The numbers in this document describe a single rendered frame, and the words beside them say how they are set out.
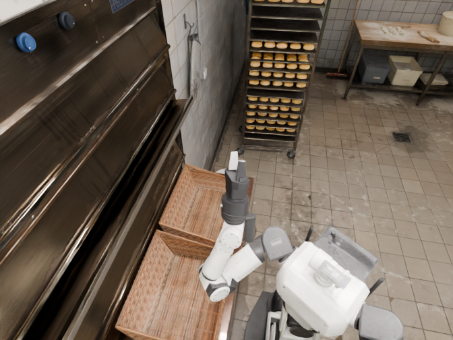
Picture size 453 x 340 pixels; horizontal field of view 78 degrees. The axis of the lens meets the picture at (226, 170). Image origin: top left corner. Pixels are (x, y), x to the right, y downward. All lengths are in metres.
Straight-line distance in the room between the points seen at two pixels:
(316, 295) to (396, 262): 2.01
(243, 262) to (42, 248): 0.66
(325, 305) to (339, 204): 2.19
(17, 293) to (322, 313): 0.90
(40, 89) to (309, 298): 1.02
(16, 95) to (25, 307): 0.58
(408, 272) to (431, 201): 0.96
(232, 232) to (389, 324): 0.53
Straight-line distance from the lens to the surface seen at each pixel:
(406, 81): 5.06
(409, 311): 2.82
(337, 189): 3.28
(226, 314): 1.82
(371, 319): 1.05
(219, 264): 1.01
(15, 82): 0.90
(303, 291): 1.04
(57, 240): 1.07
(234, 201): 0.86
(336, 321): 1.04
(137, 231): 1.62
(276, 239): 1.06
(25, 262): 1.02
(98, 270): 1.06
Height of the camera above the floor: 2.32
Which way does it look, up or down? 46 degrees down
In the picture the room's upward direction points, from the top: straight up
